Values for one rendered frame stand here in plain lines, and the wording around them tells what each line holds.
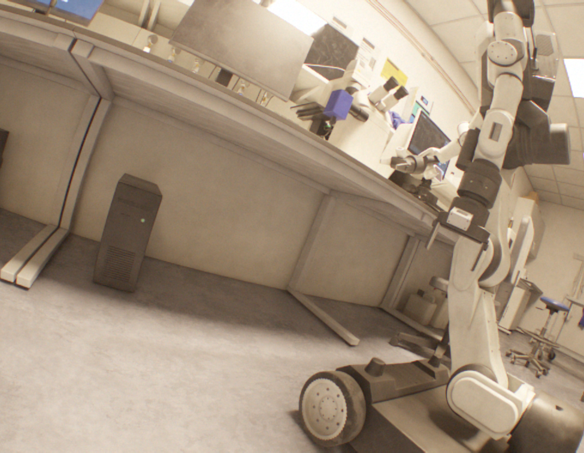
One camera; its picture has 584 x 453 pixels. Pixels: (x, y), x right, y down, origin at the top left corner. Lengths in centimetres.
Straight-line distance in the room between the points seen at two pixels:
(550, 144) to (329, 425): 92
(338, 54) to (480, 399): 184
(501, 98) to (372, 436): 83
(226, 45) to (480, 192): 99
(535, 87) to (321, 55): 126
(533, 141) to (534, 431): 71
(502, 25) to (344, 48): 128
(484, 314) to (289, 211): 138
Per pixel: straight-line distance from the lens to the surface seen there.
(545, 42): 116
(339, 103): 102
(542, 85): 102
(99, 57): 85
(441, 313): 294
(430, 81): 307
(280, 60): 129
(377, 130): 115
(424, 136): 184
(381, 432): 75
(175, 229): 167
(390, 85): 117
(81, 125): 154
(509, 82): 79
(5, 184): 180
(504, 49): 82
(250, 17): 131
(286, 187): 183
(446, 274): 352
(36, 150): 171
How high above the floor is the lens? 52
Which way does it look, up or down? 3 degrees down
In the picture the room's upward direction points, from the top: 22 degrees clockwise
